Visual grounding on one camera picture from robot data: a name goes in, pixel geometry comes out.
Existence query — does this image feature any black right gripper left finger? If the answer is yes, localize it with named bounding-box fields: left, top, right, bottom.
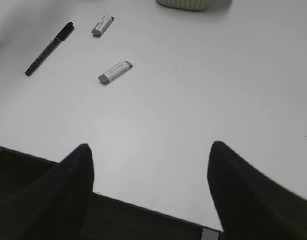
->
left=0, top=144, right=94, bottom=240

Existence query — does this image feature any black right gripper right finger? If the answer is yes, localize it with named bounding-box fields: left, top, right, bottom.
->
left=207, top=141, right=307, bottom=240

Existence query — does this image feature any black marker pen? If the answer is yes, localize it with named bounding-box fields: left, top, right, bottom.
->
left=25, top=22, right=75, bottom=77

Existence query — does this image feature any grey white eraser right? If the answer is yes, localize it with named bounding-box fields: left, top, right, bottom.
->
left=98, top=61, right=133, bottom=85

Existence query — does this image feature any grey white eraser top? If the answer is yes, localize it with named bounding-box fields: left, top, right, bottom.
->
left=91, top=15, right=115, bottom=38

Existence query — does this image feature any pale green woven basket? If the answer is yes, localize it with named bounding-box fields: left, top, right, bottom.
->
left=156, top=0, right=233, bottom=12

